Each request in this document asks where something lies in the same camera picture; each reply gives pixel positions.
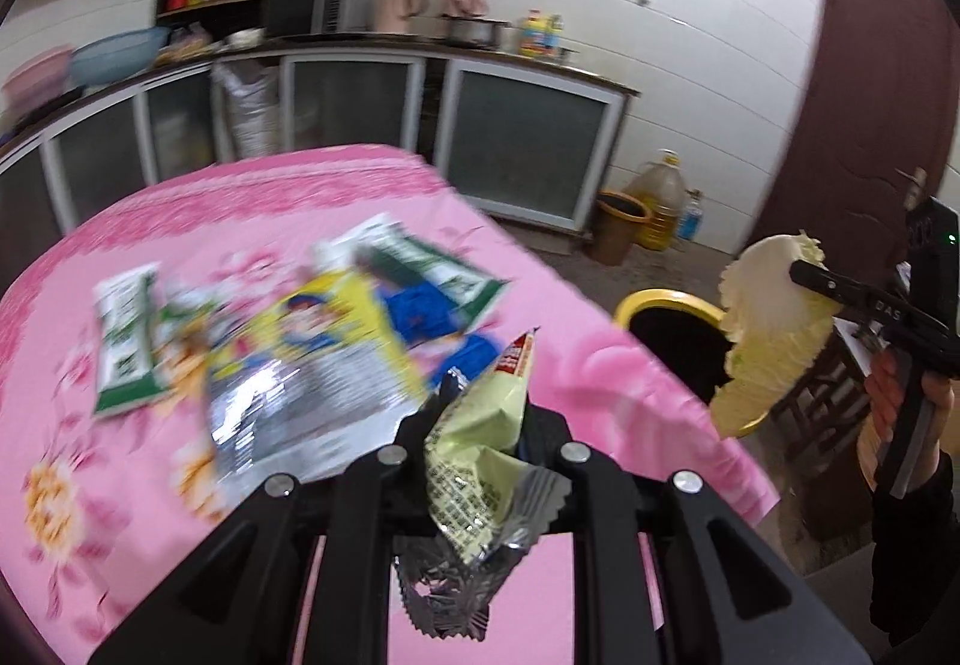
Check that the black bin with yellow rim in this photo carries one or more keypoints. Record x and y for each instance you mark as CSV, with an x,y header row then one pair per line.
x,y
675,335

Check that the wide green white packet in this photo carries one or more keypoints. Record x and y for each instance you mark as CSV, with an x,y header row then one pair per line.
x,y
450,260

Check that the blue plastic bottle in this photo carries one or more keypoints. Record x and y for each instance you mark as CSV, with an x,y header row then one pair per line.
x,y
690,219

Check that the wooden chair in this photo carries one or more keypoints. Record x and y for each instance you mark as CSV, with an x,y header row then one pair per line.
x,y
817,425

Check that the yellow oil jug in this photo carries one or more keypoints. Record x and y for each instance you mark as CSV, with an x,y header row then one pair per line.
x,y
660,200

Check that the brown plastic bucket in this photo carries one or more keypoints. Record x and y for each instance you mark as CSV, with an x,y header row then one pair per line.
x,y
619,230

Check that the kitchen counter cabinet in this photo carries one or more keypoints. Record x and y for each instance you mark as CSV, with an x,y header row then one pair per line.
x,y
525,132

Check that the yellow cartoon snack bag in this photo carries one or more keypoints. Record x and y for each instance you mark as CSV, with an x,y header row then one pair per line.
x,y
322,350

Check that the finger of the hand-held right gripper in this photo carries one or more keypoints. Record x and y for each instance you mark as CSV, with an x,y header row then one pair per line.
x,y
847,290

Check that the pink floral tablecloth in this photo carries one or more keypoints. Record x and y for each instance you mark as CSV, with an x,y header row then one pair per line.
x,y
112,530

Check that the steel pot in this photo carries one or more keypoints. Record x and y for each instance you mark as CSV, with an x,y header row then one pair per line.
x,y
476,31

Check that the person's right hand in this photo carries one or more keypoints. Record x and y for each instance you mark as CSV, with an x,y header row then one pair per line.
x,y
883,410

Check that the white sack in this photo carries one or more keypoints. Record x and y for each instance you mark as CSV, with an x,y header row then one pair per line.
x,y
247,110

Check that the bag of food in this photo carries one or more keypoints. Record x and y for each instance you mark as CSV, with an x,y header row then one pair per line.
x,y
184,44

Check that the brown door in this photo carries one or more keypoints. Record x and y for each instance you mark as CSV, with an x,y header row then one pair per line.
x,y
862,72

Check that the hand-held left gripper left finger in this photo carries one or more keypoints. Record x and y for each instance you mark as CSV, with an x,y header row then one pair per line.
x,y
420,444

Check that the orange snack packet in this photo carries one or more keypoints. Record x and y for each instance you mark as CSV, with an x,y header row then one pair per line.
x,y
187,357

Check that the narrow green white packet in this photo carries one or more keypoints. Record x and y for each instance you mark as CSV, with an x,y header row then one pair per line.
x,y
127,342

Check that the person's right forearm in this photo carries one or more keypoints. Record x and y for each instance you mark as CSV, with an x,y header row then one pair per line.
x,y
922,560

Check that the pale green snack wrapper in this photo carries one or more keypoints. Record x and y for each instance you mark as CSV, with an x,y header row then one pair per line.
x,y
480,425

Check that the blue glove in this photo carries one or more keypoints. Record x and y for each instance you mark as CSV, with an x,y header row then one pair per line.
x,y
424,309

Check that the white bowl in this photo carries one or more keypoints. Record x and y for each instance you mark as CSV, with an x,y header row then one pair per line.
x,y
241,38

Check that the blue plastic basin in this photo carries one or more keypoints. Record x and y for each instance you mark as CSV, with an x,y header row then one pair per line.
x,y
120,57

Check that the pink plastic basin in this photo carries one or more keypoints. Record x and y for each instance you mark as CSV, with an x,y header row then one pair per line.
x,y
34,83

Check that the napa cabbage leaf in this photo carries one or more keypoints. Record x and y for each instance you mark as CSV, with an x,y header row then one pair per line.
x,y
765,327

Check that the microwave oven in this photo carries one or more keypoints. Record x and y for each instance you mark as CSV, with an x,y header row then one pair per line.
x,y
315,11

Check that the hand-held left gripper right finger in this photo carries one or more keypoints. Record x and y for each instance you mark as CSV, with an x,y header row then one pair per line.
x,y
544,434

